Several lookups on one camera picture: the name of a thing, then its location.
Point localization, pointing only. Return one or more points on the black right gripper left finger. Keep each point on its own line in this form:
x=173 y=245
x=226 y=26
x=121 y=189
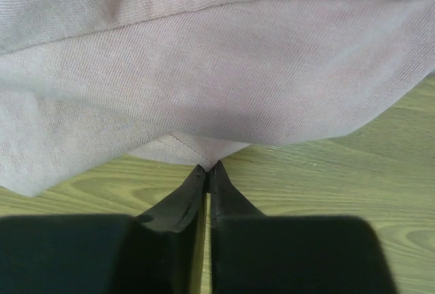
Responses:
x=164 y=246

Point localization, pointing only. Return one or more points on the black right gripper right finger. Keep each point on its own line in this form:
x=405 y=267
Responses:
x=239 y=242

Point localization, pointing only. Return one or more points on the pink printed t-shirt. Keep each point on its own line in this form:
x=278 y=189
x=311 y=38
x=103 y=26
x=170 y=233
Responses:
x=192 y=81

